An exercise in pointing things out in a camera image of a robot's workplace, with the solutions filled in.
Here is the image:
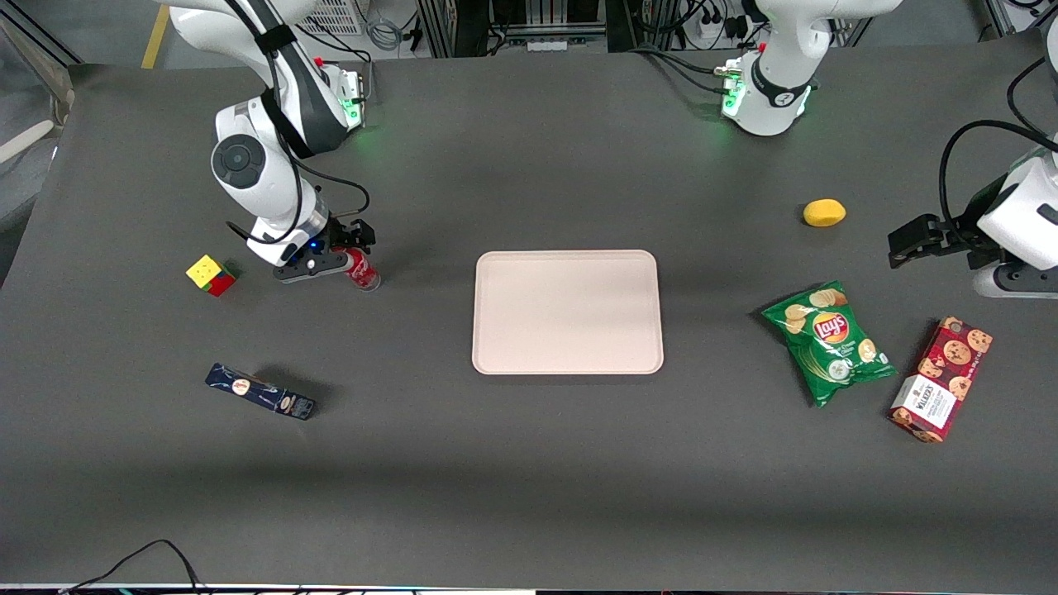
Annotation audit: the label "black right base cables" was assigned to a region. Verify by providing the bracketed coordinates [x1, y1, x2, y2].
[307, 30, 374, 108]

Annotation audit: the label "green Lay's chips bag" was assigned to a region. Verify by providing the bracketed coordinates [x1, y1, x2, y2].
[760, 280, 898, 408]

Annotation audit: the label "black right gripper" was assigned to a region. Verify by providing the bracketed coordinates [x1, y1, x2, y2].
[274, 215, 378, 285]

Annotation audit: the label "dark blue carton box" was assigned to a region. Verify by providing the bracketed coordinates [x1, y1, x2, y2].
[205, 363, 317, 421]

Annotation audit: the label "black metal rack frame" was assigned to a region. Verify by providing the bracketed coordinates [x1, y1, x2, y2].
[417, 0, 691, 59]

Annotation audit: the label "black left base cables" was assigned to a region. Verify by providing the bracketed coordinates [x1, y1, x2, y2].
[630, 43, 745, 96]

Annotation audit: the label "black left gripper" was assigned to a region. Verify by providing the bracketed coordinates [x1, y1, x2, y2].
[888, 212, 998, 270]

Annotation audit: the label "aluminium profile post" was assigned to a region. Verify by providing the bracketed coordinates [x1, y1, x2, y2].
[984, 0, 1022, 38]

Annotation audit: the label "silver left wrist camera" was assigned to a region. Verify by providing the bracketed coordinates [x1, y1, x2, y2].
[972, 263, 1058, 299]

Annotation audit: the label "thin black table-edge cable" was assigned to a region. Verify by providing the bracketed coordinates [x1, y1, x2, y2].
[62, 539, 204, 595]

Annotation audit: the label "power strip with plugs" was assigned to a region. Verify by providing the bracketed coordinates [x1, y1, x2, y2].
[682, 0, 753, 47]

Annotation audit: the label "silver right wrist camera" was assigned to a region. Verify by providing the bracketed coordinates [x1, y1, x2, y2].
[247, 237, 289, 268]

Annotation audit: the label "short black left arm cable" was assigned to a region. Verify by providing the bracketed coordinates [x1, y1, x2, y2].
[1006, 56, 1058, 148]

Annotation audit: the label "red cookie box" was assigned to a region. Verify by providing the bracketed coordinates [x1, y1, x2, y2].
[889, 317, 994, 444]

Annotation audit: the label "yellow lemon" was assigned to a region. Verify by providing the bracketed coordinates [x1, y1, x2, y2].
[803, 198, 847, 228]

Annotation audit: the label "black base cables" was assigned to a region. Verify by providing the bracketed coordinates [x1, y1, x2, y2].
[307, 30, 374, 108]
[630, 43, 745, 96]

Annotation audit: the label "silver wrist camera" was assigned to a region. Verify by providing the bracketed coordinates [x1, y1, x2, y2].
[247, 237, 289, 268]
[972, 263, 1058, 299]

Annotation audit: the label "white perforated crate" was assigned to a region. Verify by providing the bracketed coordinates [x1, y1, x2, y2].
[298, 0, 369, 36]

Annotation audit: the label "long black left arm cable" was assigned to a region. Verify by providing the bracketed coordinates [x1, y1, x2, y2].
[940, 121, 1058, 242]

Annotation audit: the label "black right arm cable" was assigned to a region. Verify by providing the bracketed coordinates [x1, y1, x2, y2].
[223, 0, 370, 245]

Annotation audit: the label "red coke bottle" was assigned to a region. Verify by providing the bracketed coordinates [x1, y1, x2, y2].
[345, 247, 382, 292]

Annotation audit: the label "grey coiled cable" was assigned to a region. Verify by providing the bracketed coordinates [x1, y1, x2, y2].
[364, 12, 407, 52]

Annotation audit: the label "beige plastic tray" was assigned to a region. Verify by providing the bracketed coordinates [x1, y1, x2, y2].
[471, 250, 665, 376]

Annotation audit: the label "colourful puzzle cube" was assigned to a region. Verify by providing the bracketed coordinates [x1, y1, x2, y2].
[185, 255, 238, 298]

